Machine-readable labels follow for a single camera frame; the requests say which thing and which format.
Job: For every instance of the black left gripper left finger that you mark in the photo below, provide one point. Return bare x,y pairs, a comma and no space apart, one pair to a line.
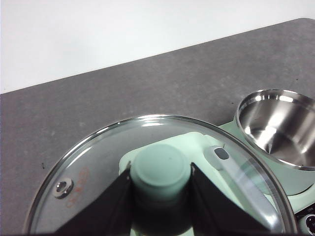
108,211

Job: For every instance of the silver control knob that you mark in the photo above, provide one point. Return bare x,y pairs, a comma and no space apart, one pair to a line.
310,222

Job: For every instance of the mint green cooker base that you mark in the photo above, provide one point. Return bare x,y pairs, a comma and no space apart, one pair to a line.
304,201

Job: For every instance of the glass lid with green knob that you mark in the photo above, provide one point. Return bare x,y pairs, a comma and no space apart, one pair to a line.
160,167

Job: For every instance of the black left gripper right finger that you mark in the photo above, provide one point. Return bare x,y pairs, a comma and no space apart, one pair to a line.
216,211

